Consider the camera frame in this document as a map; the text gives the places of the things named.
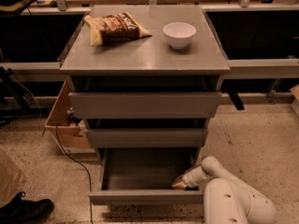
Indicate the grey drawer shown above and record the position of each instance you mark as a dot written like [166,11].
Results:
[145,105]
[158,137]
[144,176]

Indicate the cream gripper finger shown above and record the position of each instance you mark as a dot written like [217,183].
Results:
[178,183]

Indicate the grey middle drawer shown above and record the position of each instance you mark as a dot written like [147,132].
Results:
[158,137]

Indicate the grey top drawer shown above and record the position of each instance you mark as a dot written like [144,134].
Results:
[145,105]

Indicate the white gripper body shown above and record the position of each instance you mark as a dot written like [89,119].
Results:
[188,181]

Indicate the grey metal rail frame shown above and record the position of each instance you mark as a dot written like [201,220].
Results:
[261,67]

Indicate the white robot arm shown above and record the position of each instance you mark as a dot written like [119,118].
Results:
[227,199]

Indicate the white bowl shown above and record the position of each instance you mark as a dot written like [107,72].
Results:
[178,35]

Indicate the cardboard box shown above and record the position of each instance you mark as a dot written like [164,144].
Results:
[68,135]

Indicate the grey drawer cabinet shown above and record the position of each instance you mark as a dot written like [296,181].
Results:
[122,83]

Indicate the black shoe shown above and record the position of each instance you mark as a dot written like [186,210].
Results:
[20,211]

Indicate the brown chip bag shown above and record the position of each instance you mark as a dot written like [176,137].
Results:
[114,28]

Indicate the beige trouser leg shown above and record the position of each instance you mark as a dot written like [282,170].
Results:
[12,179]

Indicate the grey bottom drawer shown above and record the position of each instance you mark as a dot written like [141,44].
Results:
[144,176]

